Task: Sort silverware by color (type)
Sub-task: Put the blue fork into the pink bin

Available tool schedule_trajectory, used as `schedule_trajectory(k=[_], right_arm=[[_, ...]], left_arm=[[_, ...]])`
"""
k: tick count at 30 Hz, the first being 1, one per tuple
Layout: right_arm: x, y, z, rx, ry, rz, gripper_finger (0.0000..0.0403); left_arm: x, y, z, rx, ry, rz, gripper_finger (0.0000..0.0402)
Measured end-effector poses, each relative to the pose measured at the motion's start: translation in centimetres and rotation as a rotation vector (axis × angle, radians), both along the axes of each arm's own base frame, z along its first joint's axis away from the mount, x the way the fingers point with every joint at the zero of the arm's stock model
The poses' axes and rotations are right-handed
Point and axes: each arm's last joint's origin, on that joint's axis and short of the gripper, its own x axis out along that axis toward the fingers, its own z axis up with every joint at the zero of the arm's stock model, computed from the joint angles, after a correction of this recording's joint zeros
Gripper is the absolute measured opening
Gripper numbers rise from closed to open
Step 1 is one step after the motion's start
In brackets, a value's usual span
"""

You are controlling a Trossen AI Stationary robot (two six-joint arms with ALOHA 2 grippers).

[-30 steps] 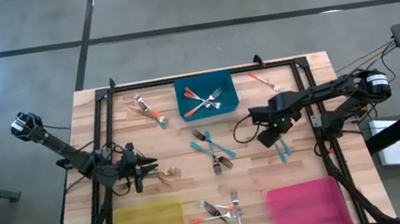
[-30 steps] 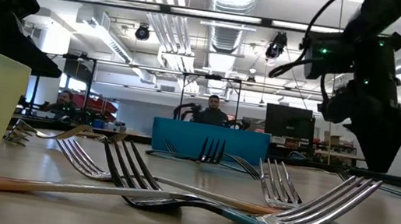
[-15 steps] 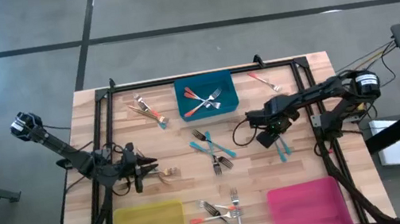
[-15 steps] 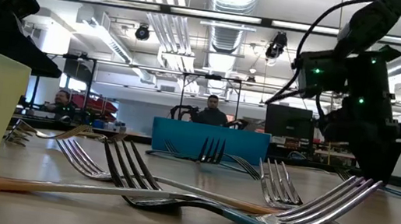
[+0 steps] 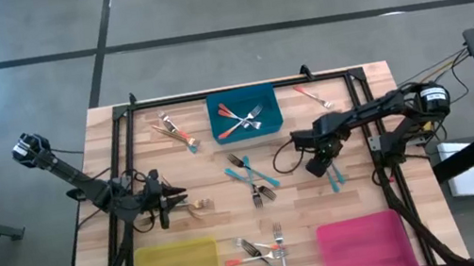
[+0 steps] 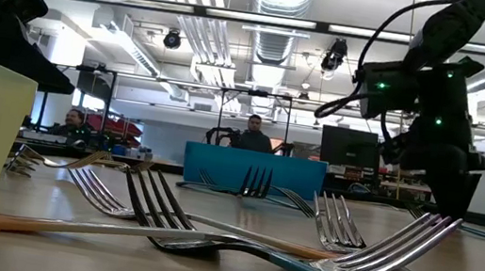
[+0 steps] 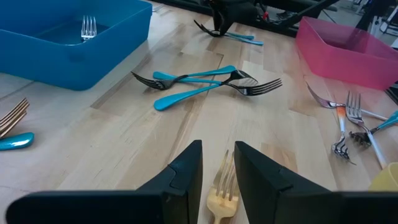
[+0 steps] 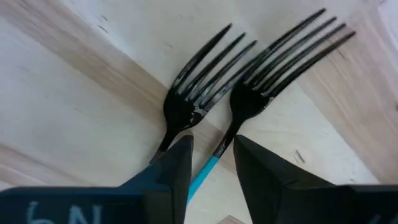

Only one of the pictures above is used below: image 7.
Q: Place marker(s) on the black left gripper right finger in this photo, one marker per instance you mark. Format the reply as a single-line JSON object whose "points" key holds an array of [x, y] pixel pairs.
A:
{"points": [[280, 202]]}

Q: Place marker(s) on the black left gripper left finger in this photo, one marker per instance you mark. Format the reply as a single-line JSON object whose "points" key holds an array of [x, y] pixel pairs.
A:
{"points": [[155, 202]]}

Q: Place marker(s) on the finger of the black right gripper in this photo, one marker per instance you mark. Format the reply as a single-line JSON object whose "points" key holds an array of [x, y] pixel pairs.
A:
{"points": [[231, 20], [217, 17]]}

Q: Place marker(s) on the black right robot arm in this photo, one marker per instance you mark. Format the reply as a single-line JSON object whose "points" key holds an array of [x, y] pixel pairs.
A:
{"points": [[311, 11]]}

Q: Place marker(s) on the yellow plastic bin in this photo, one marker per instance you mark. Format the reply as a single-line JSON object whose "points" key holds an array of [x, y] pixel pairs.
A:
{"points": [[387, 177]]}

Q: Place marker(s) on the pink plastic bin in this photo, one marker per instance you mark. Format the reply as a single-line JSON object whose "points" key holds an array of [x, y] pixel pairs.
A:
{"points": [[342, 56]]}

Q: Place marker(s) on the blue plastic bin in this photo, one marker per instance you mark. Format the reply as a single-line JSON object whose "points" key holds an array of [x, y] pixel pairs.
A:
{"points": [[62, 62]]}

